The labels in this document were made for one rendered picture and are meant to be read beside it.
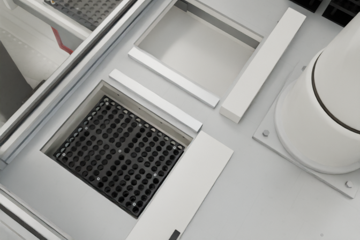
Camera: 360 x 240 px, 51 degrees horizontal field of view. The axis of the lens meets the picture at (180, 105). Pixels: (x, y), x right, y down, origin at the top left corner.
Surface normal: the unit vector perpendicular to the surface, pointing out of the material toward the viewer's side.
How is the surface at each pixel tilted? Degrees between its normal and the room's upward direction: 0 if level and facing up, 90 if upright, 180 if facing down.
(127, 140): 0
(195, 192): 0
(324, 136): 90
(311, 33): 0
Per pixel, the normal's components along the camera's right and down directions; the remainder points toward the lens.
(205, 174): 0.06, -0.42
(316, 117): -0.83, 0.48
